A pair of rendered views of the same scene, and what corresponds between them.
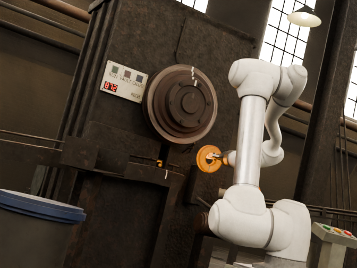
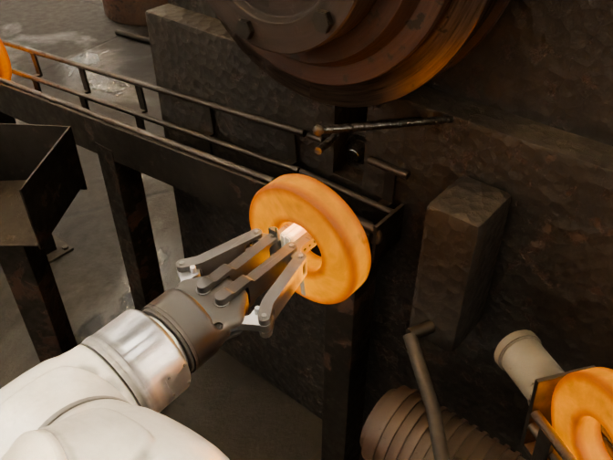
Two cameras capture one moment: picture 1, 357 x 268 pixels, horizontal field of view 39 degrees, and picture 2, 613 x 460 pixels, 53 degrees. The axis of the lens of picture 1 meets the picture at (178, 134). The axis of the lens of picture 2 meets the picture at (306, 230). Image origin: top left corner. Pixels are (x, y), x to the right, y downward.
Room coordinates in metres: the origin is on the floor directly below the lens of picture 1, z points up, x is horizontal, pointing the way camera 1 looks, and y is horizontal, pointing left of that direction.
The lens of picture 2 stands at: (2.61, -0.69, 1.26)
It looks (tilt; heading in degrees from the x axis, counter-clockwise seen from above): 38 degrees down; 66
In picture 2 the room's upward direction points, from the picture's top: straight up
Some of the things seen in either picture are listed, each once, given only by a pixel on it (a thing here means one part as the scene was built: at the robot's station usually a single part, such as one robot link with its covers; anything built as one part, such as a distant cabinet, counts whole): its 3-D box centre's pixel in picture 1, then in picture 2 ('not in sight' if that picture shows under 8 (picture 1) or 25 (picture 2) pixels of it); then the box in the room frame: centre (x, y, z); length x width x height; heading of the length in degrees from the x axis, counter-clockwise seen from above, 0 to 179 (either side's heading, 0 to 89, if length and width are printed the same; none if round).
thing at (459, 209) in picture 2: (195, 184); (458, 265); (3.07, -0.18, 0.68); 0.11 x 0.08 x 0.24; 26
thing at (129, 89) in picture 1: (124, 82); not in sight; (2.90, 0.38, 1.15); 0.26 x 0.02 x 0.18; 116
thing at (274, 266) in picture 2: not in sight; (259, 280); (2.75, -0.25, 0.84); 0.11 x 0.01 x 0.04; 24
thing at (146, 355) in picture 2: (232, 159); (139, 363); (2.62, -0.30, 0.83); 0.09 x 0.06 x 0.09; 116
